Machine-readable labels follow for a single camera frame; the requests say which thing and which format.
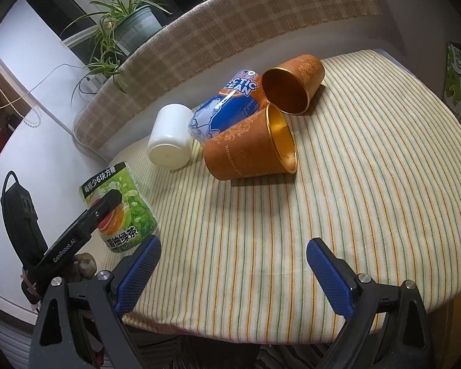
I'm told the bead string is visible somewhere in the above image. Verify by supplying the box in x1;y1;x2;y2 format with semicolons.
0;59;42;129

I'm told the striped yellow tablecloth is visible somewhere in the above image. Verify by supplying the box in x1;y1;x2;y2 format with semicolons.
115;50;461;344

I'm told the orange gold-lined cup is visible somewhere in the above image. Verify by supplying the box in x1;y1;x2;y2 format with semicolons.
261;54;325;115
203;104;298;181

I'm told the beige plaid sofa backrest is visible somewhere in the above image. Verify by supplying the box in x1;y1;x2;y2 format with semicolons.
73;0;380;149

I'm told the white plastic cup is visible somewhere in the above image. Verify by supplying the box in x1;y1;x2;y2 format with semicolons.
147;103;193;170

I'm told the near orange gold-lined cup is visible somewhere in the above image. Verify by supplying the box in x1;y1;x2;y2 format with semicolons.
203;104;298;181

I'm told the white cable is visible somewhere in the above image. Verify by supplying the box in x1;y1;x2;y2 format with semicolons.
0;62;109;163

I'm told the black bag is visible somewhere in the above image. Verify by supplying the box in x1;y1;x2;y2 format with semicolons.
1;171;48;271

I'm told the potted spider plant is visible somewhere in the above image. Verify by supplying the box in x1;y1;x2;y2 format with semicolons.
67;0;172;93

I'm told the green printed box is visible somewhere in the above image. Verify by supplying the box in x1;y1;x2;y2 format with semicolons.
443;42;461;124

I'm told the far orange gold-lined cup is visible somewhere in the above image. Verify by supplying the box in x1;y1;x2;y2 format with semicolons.
261;54;325;115

